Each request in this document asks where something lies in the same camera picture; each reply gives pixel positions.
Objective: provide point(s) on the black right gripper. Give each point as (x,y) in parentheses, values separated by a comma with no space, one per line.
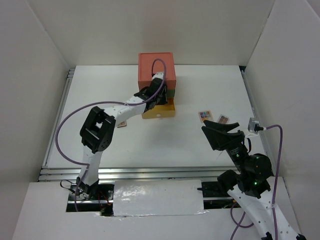
(217,135)

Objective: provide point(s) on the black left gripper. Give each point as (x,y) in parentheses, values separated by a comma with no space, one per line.
(164,101)

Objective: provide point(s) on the pink clear blush case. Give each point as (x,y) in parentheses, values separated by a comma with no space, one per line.
(223,119)

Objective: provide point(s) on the green drawer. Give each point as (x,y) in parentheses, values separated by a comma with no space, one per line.
(170,93)

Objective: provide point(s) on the colourful square eyeshadow palette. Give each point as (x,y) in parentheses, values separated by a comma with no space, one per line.
(205,115)

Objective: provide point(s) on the yellow bottom drawer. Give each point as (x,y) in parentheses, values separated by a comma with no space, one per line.
(161,111)

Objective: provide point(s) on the brown eyeshadow palette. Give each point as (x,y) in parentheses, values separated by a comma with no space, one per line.
(122,124)

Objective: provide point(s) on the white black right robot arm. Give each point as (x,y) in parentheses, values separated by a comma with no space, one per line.
(249,185)

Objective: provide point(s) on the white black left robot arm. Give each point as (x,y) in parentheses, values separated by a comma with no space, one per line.
(98,129)

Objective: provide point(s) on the red drawer cabinet shell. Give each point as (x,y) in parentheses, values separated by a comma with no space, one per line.
(146,68)

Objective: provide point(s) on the white foil covered panel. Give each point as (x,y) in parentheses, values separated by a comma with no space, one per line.
(157,198)

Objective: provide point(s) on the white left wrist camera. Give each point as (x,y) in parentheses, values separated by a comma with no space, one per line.
(159,75)

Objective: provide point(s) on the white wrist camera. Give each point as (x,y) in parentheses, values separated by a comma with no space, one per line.
(253,124)
(159,75)

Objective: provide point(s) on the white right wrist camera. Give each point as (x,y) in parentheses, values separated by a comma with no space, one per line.
(253,124)

